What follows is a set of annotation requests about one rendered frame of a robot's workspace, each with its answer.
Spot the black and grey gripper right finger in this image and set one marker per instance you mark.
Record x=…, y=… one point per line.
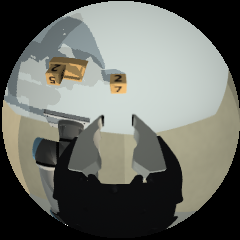
x=153, y=159

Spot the tan wooden number cube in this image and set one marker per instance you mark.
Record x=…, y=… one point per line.
x=118, y=83
x=55, y=74

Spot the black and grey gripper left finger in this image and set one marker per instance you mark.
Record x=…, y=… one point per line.
x=80, y=158

